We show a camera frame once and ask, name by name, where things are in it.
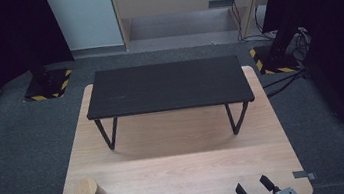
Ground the wooden cylinder block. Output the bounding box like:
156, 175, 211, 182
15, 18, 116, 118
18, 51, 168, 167
72, 175, 102, 194

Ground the white panel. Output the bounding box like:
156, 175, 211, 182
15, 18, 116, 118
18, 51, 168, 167
44, 0, 126, 55

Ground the black stand base striped tape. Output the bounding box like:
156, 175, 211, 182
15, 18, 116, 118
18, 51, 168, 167
246, 26, 303, 78
16, 49, 76, 104

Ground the black power cable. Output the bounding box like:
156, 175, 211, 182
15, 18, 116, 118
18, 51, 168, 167
229, 0, 247, 42

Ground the tangle of black cables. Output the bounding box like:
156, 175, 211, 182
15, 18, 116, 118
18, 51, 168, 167
285, 25, 317, 70

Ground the grey tape strip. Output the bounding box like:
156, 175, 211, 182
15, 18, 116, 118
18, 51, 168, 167
292, 168, 318, 184

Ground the dark curtain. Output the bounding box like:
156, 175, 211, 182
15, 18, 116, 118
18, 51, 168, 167
257, 0, 344, 172
0, 0, 86, 151

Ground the black floor cable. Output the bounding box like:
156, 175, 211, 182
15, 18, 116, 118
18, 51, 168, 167
259, 68, 313, 100

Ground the black low shelf riser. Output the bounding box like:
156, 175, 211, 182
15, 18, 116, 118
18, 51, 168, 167
80, 51, 260, 155

